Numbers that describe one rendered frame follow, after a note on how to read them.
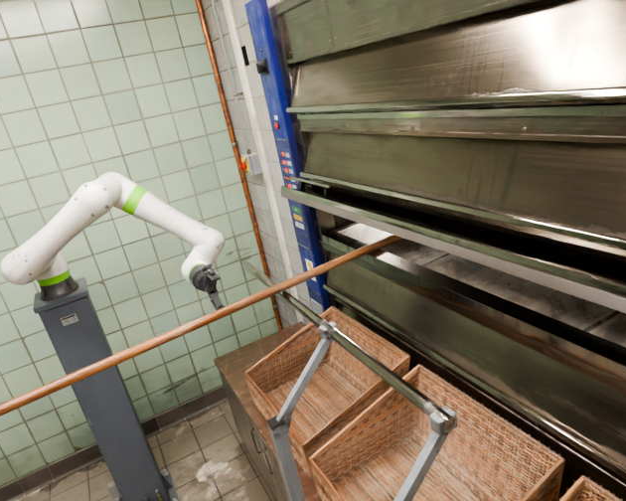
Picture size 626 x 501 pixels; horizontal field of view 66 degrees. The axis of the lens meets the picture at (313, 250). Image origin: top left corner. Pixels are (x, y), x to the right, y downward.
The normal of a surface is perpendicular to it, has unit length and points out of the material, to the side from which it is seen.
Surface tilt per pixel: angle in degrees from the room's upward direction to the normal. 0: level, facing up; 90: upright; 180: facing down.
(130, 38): 90
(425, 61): 70
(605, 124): 90
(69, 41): 90
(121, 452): 90
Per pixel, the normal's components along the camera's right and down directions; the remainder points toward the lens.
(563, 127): -0.87, 0.33
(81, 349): 0.47, 0.22
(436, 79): -0.88, -0.01
